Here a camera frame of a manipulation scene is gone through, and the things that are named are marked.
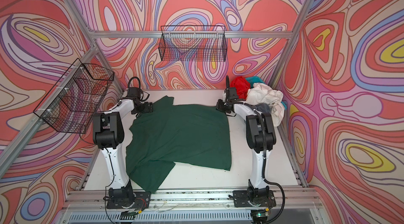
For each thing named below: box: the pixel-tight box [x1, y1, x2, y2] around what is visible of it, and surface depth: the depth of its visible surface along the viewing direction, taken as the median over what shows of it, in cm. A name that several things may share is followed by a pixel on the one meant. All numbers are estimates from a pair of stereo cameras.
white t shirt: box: [245, 82, 286, 127], surface depth 100 cm
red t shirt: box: [229, 75, 251, 100], surface depth 104 cm
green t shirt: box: [125, 95, 232, 194], surface depth 91 cm
